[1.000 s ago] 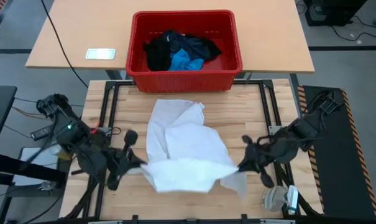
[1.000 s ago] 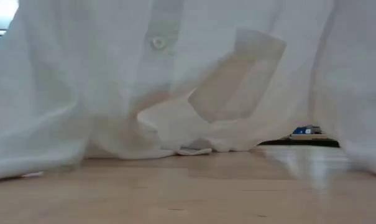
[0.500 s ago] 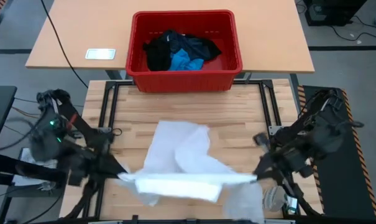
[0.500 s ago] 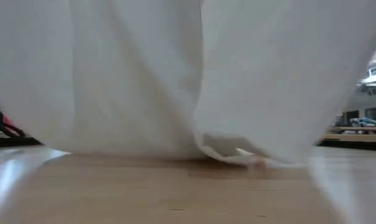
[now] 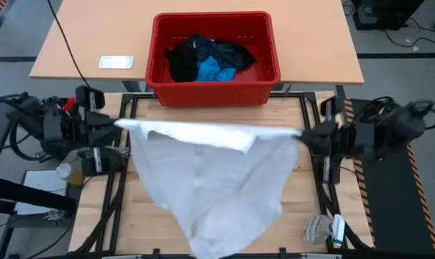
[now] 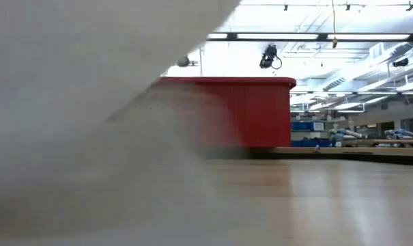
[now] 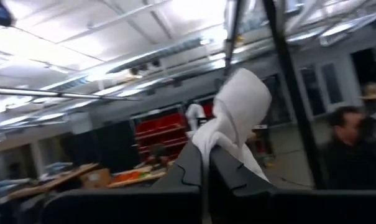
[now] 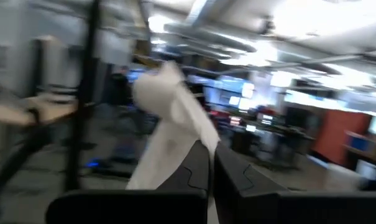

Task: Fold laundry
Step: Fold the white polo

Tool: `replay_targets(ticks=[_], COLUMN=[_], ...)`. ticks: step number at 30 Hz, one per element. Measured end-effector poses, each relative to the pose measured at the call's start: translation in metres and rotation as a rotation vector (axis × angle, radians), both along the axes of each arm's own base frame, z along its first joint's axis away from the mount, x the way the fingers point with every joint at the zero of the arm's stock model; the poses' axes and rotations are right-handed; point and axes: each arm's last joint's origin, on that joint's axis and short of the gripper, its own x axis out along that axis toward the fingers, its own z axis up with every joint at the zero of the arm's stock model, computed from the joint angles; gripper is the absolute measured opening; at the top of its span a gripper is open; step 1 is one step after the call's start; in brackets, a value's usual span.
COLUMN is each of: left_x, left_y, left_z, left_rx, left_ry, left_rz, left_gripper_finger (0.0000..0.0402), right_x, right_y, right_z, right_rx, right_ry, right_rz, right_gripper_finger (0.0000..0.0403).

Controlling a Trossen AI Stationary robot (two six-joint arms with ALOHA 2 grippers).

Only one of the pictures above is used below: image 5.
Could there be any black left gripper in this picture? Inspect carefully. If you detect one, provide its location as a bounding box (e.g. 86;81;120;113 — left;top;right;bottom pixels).
75;85;128;177

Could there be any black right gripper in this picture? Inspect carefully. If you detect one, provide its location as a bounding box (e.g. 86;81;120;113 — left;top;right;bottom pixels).
298;96;348;185

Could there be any white shirt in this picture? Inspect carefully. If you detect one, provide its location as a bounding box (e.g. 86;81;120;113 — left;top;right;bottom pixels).
114;118;303;259

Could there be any bright blue garment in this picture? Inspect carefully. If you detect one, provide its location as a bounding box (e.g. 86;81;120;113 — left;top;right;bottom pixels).
194;56;237;83

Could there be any red plastic laundry basket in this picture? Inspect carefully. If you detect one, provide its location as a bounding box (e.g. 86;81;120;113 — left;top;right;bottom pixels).
145;11;281;108

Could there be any silver flat phone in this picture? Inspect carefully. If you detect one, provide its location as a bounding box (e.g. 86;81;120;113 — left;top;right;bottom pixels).
98;55;134;70

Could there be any white board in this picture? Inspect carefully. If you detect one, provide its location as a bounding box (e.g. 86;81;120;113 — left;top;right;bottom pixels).
14;170;69;217

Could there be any small white device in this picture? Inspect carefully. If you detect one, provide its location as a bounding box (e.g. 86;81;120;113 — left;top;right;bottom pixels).
331;214;347;249

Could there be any light wood desk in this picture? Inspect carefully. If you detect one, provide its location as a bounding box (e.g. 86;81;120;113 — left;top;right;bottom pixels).
29;0;365;86

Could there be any black hazard-striped floor mat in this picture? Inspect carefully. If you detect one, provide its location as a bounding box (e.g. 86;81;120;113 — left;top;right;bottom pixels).
344;99;435;255

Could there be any crumpled clear plastic wrapper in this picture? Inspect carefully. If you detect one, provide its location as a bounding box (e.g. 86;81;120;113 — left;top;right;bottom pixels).
43;209;65;222

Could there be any black metal beam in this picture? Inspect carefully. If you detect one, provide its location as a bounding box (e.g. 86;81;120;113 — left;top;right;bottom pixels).
0;176;78;214

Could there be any dark navy garment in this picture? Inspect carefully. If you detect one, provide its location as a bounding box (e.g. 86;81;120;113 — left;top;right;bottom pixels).
193;34;257;71

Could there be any black equipment box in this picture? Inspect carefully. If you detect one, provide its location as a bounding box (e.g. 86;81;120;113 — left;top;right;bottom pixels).
352;0;427;32

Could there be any long black cable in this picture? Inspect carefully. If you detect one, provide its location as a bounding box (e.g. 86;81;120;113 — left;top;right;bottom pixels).
46;0;94;91

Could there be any black metal table frame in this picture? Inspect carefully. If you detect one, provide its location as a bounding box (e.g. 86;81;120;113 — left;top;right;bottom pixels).
71;91;375;259

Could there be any black floor cable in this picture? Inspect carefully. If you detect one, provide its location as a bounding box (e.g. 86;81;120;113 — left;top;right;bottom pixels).
381;17;435;49

